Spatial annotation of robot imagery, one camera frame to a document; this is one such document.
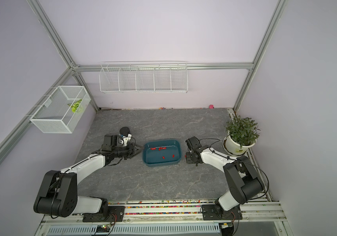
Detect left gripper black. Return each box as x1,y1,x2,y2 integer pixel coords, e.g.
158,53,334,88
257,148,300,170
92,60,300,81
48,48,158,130
112,142,144,160

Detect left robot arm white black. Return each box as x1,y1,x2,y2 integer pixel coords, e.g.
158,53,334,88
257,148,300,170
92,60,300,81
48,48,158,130
33,143,143,219

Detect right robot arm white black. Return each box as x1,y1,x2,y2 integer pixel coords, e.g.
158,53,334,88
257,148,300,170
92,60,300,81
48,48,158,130
185,147,265,211

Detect teal plastic storage box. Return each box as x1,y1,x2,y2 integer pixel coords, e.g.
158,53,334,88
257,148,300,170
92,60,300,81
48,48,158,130
142,139,182,167

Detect red sleeve cluster piece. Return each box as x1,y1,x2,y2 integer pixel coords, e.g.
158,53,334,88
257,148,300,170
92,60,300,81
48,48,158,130
150,147,167,151

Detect black round container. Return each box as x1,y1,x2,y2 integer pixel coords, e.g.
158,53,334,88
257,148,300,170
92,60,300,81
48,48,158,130
119,126,130,137

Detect white pot leafy plant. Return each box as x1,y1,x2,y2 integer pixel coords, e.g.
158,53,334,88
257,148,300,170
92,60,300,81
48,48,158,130
223,114,261,156

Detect green toy in basket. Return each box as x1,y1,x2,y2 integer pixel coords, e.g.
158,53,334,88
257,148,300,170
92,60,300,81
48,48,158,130
68,99,83,114

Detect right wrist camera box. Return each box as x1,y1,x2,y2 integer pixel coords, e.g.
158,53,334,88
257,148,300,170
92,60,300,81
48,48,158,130
185,136,202,152

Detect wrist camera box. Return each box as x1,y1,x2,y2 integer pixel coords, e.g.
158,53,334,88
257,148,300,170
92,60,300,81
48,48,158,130
102,134,118,151
185,136,202,152

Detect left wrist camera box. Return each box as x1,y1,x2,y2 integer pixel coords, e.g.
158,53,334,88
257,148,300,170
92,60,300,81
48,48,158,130
102,134,118,151

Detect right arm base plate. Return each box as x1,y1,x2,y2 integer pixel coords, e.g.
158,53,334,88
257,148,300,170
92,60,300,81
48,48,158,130
200,204,242,221

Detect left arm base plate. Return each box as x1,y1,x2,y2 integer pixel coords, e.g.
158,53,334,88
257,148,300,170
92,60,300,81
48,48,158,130
82,205,125,223

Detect white wire wall shelf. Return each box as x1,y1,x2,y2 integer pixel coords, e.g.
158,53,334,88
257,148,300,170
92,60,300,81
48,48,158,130
99,61,188,93

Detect white wire basket left wall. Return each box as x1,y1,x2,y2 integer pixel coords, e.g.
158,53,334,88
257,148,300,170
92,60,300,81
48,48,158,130
30,86,91,134

